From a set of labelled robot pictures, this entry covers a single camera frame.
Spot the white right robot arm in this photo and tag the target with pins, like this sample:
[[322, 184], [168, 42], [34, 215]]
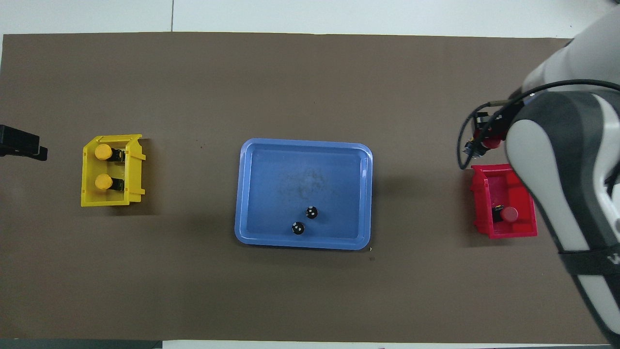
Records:
[[571, 184]]

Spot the blue plastic tray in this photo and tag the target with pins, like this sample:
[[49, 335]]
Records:
[[290, 184]]

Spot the brown paper mat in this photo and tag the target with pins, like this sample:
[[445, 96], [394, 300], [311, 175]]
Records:
[[242, 87]]

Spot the yellow push button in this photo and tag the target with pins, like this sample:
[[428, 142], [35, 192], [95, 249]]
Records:
[[102, 152], [102, 182]]

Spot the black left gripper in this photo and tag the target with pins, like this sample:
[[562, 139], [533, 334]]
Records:
[[17, 139]]

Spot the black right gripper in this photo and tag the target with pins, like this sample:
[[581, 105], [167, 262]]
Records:
[[507, 118]]

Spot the red plastic bin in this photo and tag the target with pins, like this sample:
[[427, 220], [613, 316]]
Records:
[[489, 213]]

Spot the yellow plastic bin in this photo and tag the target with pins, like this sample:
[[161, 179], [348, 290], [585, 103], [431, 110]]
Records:
[[89, 194]]

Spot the black cylinder component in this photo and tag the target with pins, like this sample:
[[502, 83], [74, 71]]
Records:
[[312, 212], [298, 228]]

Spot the red push button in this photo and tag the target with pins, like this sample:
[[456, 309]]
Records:
[[509, 214], [493, 142]]

